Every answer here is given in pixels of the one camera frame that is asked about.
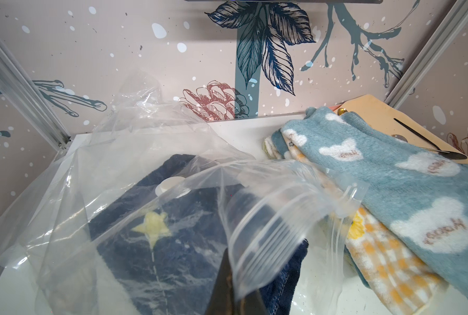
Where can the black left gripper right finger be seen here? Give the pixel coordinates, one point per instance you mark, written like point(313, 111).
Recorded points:
point(252, 304)

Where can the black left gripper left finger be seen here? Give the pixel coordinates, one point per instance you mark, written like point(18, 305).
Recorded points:
point(222, 301)

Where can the navy blue star blanket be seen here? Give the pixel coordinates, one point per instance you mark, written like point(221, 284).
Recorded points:
point(174, 272)

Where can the clear plastic vacuum bag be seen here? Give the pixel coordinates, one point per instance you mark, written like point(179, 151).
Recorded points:
point(50, 265)

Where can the beige checkered blanket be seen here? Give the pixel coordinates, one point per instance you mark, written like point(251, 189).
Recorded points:
point(402, 281)

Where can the teal cloud pattern blanket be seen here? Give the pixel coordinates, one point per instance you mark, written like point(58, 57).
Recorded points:
point(280, 145)

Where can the light blue bear blanket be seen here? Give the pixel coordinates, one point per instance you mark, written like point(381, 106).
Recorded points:
point(419, 195)

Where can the white teal patterned blanket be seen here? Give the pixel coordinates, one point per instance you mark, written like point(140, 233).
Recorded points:
point(270, 149)

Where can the white vacuum bag valve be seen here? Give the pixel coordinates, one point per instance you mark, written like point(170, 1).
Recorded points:
point(167, 184)

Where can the rainbow metallic spoon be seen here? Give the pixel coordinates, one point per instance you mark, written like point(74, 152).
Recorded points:
point(341, 111)

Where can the silver spoon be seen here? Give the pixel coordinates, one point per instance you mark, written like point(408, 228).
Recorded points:
point(400, 138)

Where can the beige folded cloth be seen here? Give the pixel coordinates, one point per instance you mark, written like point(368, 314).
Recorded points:
point(380, 117)

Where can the black spoon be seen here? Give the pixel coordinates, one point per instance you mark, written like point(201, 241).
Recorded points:
point(444, 153)

